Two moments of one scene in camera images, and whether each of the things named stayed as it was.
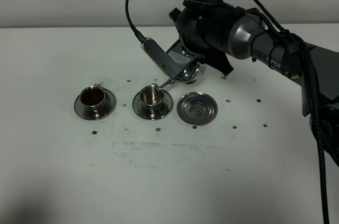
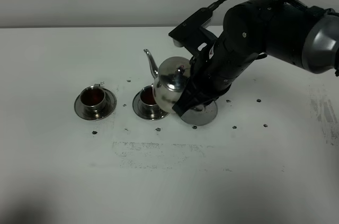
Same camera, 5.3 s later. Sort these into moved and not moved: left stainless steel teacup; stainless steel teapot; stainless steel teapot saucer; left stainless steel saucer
Moved: stainless steel teapot
Not moved: left stainless steel teacup; stainless steel teapot saucer; left stainless steel saucer
